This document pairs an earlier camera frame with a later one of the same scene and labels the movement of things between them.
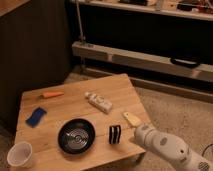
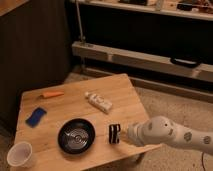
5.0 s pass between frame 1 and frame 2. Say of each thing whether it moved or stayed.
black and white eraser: stayed
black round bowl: stayed
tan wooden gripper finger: moved
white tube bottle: stayed
